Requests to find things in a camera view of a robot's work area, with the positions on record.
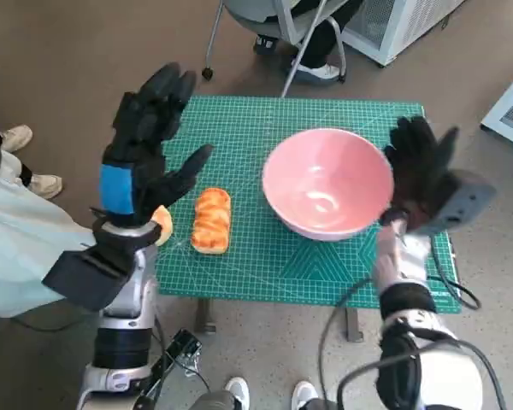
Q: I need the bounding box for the long toy bread loaf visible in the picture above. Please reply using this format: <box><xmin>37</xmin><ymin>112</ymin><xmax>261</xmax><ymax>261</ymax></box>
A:
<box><xmin>191</xmin><ymin>186</ymin><xmax>233</xmax><ymax>255</ymax></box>

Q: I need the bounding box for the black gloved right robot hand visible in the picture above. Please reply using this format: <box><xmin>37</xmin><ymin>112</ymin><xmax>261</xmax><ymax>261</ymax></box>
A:
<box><xmin>383</xmin><ymin>114</ymin><xmax>461</xmax><ymax>235</ymax></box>

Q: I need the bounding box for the black metal bracket bar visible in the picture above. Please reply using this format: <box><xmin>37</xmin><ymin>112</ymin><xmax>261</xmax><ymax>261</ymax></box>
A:
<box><xmin>144</xmin><ymin>327</ymin><xmax>204</xmax><ymax>399</ymax></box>

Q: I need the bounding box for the pink bowl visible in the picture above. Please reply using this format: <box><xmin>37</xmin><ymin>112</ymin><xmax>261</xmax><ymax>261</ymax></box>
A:
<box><xmin>262</xmin><ymin>127</ymin><xmax>396</xmax><ymax>243</ymax></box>

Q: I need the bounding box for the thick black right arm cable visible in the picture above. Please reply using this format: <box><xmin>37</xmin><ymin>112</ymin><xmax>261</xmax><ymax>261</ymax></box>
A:
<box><xmin>338</xmin><ymin>337</ymin><xmax>508</xmax><ymax>410</ymax></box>

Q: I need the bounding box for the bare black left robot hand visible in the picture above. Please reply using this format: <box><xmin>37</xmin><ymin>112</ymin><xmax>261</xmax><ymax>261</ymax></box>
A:
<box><xmin>97</xmin><ymin>62</ymin><xmax>215</xmax><ymax>226</ymax></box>

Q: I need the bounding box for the white mesh cabinet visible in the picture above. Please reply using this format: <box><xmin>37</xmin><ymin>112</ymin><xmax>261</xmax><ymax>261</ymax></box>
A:
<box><xmin>340</xmin><ymin>0</ymin><xmax>467</xmax><ymax>67</ymax></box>

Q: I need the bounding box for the thin black floor cable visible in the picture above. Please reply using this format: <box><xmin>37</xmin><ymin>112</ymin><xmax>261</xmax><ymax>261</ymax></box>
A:
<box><xmin>8</xmin><ymin>314</ymin><xmax>100</xmax><ymax>333</ymax></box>

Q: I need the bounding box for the black table leg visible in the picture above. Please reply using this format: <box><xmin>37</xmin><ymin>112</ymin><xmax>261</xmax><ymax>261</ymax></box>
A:
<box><xmin>195</xmin><ymin>296</ymin><xmax>217</xmax><ymax>335</ymax></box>
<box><xmin>345</xmin><ymin>307</ymin><xmax>364</xmax><ymax>343</ymax></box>

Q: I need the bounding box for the green cutting mat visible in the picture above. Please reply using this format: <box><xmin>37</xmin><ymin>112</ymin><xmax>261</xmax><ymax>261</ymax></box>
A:
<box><xmin>155</xmin><ymin>94</ymin><xmax>459</xmax><ymax>315</ymax></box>

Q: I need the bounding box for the round toy bread bun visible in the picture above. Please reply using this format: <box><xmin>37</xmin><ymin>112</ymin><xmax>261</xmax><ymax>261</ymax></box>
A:
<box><xmin>151</xmin><ymin>204</ymin><xmax>174</xmax><ymax>247</ymax></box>

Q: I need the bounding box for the person with white shoes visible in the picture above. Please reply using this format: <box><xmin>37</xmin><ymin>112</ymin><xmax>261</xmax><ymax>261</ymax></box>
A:
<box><xmin>192</xmin><ymin>375</ymin><xmax>339</xmax><ymax>410</ymax></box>

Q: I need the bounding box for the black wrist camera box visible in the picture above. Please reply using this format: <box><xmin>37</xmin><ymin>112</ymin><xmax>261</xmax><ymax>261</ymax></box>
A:
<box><xmin>410</xmin><ymin>169</ymin><xmax>498</xmax><ymax>236</ymax></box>
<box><xmin>41</xmin><ymin>245</ymin><xmax>132</xmax><ymax>313</ymax></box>

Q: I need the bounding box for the grey office chair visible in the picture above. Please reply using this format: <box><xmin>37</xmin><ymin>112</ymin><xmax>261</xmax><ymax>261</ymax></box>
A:
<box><xmin>202</xmin><ymin>0</ymin><xmax>348</xmax><ymax>97</ymax></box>

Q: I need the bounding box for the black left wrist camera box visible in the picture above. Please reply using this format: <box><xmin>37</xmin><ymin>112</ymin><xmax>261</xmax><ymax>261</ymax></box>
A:
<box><xmin>41</xmin><ymin>245</ymin><xmax>132</xmax><ymax>313</ymax></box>

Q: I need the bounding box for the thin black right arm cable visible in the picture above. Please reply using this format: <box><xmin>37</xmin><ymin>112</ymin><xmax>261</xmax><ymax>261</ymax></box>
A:
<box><xmin>318</xmin><ymin>238</ymin><xmax>482</xmax><ymax>410</ymax></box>

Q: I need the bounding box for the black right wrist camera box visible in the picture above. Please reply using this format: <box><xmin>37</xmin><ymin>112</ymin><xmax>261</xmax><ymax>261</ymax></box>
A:
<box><xmin>410</xmin><ymin>169</ymin><xmax>498</xmax><ymax>236</ymax></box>

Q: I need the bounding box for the person in pale clothing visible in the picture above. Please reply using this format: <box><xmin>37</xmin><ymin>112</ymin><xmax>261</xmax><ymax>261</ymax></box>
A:
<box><xmin>0</xmin><ymin>119</ymin><xmax>102</xmax><ymax>319</ymax></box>

